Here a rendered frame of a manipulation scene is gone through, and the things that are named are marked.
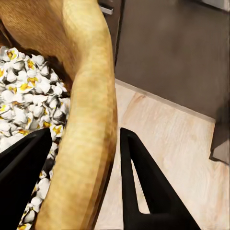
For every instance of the popcorn bag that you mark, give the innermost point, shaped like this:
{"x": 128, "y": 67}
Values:
{"x": 74, "y": 38}

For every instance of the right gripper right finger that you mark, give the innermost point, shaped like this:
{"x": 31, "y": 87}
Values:
{"x": 167, "y": 211}

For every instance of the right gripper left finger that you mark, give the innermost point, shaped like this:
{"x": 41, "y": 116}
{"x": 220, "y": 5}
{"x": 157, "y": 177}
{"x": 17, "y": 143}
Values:
{"x": 20, "y": 167}

